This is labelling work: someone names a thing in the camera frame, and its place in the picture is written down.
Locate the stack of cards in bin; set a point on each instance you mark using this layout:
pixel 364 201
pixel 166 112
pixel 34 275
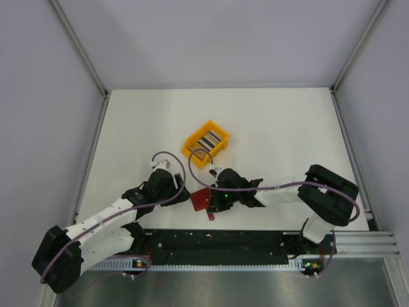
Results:
pixel 208 140

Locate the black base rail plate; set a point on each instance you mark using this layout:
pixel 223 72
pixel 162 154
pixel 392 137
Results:
pixel 227 247

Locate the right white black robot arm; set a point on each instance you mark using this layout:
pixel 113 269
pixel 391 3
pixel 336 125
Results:
pixel 331 197

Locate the red leather card holder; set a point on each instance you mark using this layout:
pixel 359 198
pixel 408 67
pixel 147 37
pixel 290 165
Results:
pixel 201 201

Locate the yellow plastic card bin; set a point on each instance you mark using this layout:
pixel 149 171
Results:
pixel 201 158

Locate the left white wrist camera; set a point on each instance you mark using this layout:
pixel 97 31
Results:
pixel 163 164

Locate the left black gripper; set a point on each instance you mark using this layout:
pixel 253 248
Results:
pixel 183 196

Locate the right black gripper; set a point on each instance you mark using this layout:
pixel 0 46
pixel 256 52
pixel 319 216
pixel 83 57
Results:
pixel 216 204

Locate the white slotted cable duct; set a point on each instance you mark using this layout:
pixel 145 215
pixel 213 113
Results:
pixel 131 265

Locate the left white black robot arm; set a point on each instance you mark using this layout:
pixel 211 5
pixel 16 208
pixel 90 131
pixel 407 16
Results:
pixel 66 253

